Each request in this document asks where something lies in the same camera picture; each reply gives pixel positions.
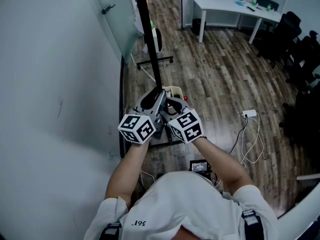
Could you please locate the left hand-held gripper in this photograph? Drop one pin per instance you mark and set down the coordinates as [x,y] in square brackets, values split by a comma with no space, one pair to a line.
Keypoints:
[136,129]

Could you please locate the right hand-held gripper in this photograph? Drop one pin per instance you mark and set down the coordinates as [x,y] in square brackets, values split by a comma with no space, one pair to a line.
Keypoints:
[186,126]

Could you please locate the large white whiteboard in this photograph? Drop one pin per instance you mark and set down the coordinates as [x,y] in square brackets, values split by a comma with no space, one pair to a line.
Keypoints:
[55,134]

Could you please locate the black whiteboard stand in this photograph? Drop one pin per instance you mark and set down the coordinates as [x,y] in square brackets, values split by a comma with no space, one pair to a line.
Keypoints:
[150,39]

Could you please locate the person's left forearm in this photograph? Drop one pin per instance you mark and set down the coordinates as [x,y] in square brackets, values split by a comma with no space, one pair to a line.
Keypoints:
[130,166]

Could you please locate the person's right forearm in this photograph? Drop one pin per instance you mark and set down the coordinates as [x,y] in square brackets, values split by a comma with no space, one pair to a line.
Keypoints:
[220,164]

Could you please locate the cream plastic basket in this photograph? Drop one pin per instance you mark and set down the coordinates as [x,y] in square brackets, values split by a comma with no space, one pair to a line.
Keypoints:
[175,90]

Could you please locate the black device with screen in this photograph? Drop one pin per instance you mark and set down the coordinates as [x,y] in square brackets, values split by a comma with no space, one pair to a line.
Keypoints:
[199,167]

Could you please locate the white power strip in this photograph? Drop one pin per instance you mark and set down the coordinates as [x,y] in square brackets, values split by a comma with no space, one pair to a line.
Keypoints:
[249,113]

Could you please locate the person's white t-shirt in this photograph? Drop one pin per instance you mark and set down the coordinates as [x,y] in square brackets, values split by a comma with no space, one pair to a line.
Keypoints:
[185,204]

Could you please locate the white black round device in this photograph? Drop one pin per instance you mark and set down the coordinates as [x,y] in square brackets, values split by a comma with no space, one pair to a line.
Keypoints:
[157,40]

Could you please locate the black waste bin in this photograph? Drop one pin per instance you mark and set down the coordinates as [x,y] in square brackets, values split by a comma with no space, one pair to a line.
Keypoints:
[198,27]

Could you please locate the frosted glass door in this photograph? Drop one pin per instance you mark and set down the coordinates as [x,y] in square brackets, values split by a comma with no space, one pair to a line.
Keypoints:
[117,16]

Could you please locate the white desk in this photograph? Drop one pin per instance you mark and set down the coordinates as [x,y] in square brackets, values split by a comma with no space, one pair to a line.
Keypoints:
[225,7]

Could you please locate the black office chair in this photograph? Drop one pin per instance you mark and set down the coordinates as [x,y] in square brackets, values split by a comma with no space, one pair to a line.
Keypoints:
[282,34]
[305,59]

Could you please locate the light blue round object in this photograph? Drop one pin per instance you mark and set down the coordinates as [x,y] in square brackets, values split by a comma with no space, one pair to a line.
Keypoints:
[239,3]

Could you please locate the black remote control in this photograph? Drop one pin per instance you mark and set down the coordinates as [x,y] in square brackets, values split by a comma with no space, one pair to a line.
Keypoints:
[251,8]

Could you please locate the green bottle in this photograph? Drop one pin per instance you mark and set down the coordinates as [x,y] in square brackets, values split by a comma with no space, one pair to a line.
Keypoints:
[254,1]
[269,7]

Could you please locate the white round-edged table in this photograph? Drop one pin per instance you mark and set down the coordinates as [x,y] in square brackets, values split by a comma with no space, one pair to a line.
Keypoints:
[302,211]

